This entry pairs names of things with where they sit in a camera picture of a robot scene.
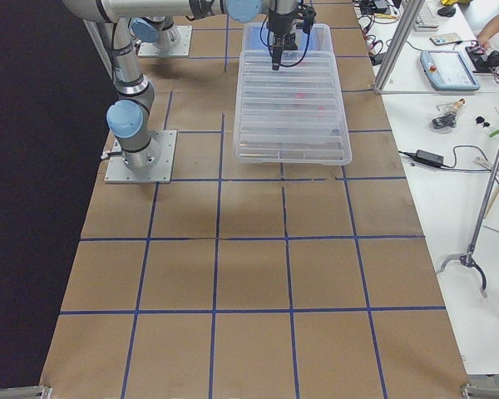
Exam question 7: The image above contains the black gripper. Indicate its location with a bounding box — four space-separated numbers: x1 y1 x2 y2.
268 11 298 71

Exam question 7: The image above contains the person hand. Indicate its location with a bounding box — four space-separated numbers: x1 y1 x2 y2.
477 35 490 50

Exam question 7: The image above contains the reacher grabber tool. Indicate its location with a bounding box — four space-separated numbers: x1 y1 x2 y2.
437 129 499 298

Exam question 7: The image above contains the teach pendant tablet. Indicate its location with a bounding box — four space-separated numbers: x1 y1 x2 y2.
419 51 481 91

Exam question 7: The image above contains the black power adapter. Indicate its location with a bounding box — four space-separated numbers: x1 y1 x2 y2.
415 150 444 169

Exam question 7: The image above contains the clear plastic box lid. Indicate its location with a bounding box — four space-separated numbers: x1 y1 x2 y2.
231 49 353 166

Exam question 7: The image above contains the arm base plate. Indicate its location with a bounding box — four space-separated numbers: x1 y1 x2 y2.
137 26 192 58
105 131 177 184

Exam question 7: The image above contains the aluminium frame post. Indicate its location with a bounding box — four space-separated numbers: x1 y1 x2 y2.
373 0 424 94

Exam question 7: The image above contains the clear plastic storage box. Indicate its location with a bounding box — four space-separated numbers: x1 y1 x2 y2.
242 22 333 53

